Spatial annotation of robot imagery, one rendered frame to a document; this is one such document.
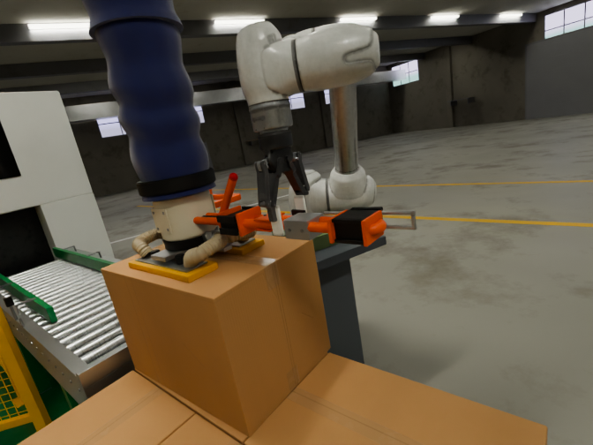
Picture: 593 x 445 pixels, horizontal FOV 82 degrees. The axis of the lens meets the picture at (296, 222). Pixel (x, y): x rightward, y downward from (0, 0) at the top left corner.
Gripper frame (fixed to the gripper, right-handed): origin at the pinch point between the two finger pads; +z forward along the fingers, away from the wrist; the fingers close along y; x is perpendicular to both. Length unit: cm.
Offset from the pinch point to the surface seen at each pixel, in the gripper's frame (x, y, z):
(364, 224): 22.7, 5.3, -1.2
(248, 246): -24.7, -6.4, 11.6
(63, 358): -98, 34, 48
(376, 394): 11, -10, 53
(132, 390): -60, 26, 53
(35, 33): -737, -211, -273
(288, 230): 3.3, 4.6, 1.1
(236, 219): -12.7, 5.3, -1.1
